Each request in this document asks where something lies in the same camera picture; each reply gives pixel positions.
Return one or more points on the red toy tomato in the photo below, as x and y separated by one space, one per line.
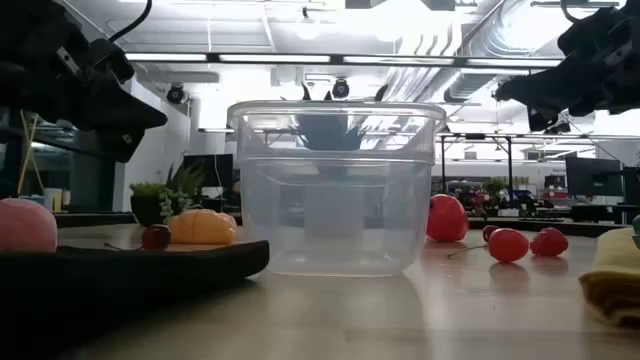
446 220

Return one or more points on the black ceiling spotlight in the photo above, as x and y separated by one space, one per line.
177 94
340 88

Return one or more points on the black metal stand frame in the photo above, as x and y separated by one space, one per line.
443 170

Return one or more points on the black computer monitor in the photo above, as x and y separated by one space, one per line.
205 172
592 180

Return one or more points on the long ceiling light bar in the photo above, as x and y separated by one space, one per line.
275 58

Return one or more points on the trailing succulent in dark pot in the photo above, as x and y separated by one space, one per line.
150 200

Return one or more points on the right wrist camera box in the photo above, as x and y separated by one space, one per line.
542 120

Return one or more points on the red toy raspberry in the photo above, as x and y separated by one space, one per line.
549 242

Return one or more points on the pale wooden sticks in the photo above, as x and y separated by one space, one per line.
31 150

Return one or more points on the orange toy pumpkin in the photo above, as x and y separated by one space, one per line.
202 227

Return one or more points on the clear plastic container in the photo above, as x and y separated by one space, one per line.
335 225

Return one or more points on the yellow folded cloth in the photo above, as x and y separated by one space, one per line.
612 280

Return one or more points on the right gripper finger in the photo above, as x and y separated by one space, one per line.
540 86
555 106

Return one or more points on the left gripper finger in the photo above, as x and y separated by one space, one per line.
130 112
127 142

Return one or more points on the pink toy peach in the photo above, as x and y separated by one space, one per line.
25 225

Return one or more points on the snake plant in white pot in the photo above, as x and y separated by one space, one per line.
327 134

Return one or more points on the black folded cloth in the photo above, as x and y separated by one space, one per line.
100 275

